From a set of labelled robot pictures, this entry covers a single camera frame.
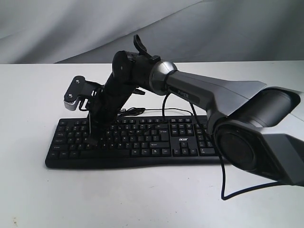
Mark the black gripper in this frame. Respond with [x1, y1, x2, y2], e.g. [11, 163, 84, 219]
[88, 78, 133, 145]

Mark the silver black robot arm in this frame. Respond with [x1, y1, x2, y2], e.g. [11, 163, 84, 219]
[88, 35, 304, 186]

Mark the black Acer keyboard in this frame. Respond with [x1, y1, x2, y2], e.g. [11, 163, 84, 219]
[45, 115, 221, 170]

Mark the white backdrop cloth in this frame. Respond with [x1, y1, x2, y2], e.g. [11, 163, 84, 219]
[0, 0, 304, 64]

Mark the black keyboard cable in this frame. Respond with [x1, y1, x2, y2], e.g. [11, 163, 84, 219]
[116, 107, 198, 119]

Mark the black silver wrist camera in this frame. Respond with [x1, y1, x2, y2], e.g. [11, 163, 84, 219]
[64, 76, 104, 112]

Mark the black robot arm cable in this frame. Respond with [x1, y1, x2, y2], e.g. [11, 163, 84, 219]
[162, 91, 283, 202]

